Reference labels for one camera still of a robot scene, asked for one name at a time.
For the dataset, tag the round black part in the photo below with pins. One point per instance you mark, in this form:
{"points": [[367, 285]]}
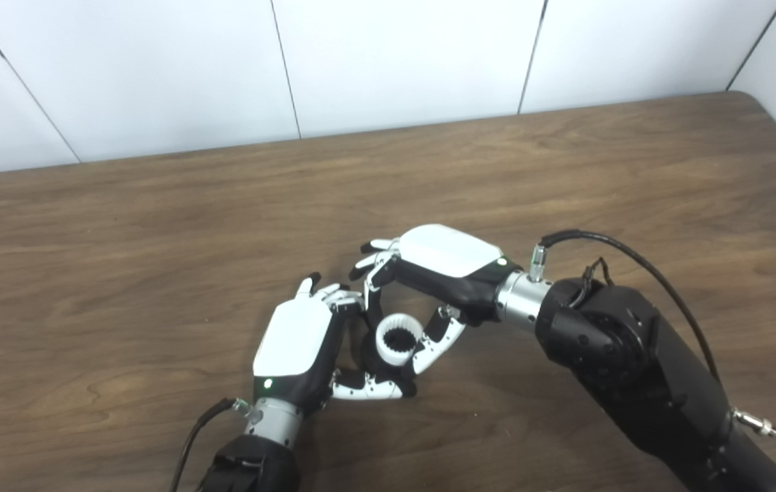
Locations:
{"points": [[399, 338]]}

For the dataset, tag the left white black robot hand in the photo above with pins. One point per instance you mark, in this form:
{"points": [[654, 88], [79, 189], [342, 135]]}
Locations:
{"points": [[292, 335]]}

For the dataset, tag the silver metal plug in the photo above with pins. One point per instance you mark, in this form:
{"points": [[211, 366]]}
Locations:
{"points": [[755, 422]]}

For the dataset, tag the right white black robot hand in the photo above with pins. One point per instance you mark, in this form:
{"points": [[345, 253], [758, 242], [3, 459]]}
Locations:
{"points": [[446, 253]]}

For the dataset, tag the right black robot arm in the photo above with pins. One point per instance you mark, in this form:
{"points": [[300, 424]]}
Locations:
{"points": [[634, 369]]}

